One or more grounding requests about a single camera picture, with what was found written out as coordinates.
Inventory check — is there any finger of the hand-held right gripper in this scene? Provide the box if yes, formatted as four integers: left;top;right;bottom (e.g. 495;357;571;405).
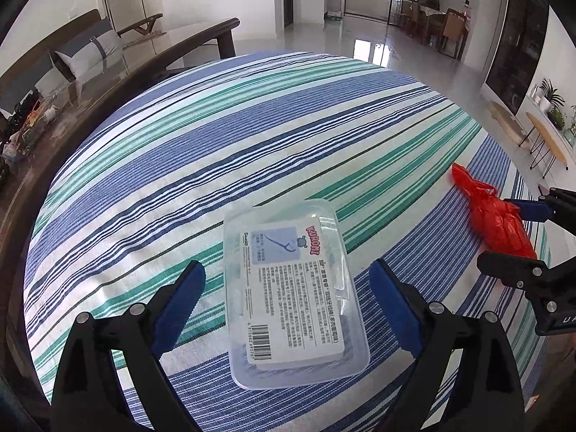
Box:
477;252;559;300
503;188;576;224

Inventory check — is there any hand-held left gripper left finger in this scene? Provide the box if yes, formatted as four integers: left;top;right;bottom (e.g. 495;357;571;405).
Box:
49;260;207;432

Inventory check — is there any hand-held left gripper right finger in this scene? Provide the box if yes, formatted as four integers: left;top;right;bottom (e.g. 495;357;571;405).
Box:
369;258;525;432

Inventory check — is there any red plastic bag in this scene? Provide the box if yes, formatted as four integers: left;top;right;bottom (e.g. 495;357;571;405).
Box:
451;163;538;261

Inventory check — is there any wooden side table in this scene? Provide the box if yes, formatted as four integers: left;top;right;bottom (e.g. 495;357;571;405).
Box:
526;112;570;176

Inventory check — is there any plant in white pot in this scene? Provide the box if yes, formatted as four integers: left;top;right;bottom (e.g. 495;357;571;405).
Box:
537;78;565;113

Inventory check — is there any striped round table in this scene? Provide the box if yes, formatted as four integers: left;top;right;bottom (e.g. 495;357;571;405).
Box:
23;50;552;432

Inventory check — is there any dark glass cabinet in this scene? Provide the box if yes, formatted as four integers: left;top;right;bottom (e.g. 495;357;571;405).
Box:
486;0;552;115

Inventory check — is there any wooden dining chair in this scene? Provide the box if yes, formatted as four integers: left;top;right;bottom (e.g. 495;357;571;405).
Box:
400;0;421;37
438;8;469;59

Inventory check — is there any dining table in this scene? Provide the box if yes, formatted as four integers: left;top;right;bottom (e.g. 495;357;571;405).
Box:
418;6;469;37

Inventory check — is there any clear snack tray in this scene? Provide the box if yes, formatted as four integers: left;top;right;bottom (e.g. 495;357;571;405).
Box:
13;92;61;145

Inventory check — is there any grey white cushion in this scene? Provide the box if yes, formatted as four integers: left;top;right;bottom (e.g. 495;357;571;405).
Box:
49;18;124;82

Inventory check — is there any brown sofa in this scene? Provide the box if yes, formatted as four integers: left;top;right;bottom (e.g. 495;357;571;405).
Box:
0;9;165;118

